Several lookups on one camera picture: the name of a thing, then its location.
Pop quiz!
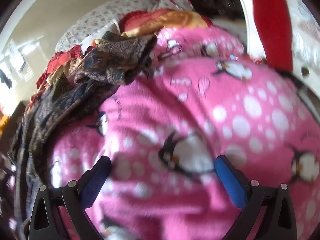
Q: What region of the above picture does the dark hanging cloth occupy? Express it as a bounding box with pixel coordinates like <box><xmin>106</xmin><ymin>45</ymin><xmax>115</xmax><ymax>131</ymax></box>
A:
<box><xmin>0</xmin><ymin>69</ymin><xmax>13</xmax><ymax>89</ymax></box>

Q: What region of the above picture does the pink penguin blanket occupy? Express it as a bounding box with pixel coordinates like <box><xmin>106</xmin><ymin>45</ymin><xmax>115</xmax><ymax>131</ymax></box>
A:
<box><xmin>47</xmin><ymin>25</ymin><xmax>320</xmax><ymax>240</ymax></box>

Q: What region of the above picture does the dark floral patterned garment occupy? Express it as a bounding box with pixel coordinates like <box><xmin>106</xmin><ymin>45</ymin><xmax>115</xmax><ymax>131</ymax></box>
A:
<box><xmin>11</xmin><ymin>31</ymin><xmax>158</xmax><ymax>233</ymax></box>

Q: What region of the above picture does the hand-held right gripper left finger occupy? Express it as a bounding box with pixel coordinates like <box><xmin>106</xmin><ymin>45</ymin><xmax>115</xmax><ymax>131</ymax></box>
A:
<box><xmin>28</xmin><ymin>155</ymin><xmax>112</xmax><ymax>240</ymax></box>

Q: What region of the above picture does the red heart pillow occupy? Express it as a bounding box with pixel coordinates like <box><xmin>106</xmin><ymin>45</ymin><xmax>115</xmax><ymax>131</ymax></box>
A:
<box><xmin>119</xmin><ymin>10</ymin><xmax>160</xmax><ymax>32</ymax></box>
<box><xmin>36</xmin><ymin>44</ymin><xmax>84</xmax><ymax>90</ymax></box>

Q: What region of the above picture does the dark carved wooden cabinet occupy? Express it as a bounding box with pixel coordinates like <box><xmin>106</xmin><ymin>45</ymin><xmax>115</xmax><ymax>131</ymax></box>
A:
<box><xmin>181</xmin><ymin>0</ymin><xmax>247</xmax><ymax>22</ymax></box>

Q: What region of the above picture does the wall calendar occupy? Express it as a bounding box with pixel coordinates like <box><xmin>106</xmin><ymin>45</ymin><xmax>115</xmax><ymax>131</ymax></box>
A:
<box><xmin>7</xmin><ymin>39</ymin><xmax>35</xmax><ymax>82</ymax></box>

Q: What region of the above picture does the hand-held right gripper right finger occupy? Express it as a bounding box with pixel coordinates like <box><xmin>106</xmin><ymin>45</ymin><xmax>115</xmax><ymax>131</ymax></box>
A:
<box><xmin>214</xmin><ymin>155</ymin><xmax>298</xmax><ymax>240</ymax></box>

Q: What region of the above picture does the golden red satin blanket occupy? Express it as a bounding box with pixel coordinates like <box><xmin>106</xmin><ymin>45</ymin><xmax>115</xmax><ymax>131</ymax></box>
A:
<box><xmin>49</xmin><ymin>9</ymin><xmax>213</xmax><ymax>87</ymax></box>

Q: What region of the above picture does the floral pillow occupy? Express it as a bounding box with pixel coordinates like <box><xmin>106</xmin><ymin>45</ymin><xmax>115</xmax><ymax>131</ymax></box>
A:
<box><xmin>55</xmin><ymin>0</ymin><xmax>193</xmax><ymax>53</ymax></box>

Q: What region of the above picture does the white chair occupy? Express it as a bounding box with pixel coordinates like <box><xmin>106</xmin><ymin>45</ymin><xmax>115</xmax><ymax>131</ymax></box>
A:
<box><xmin>230</xmin><ymin>0</ymin><xmax>320</xmax><ymax>105</ymax></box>

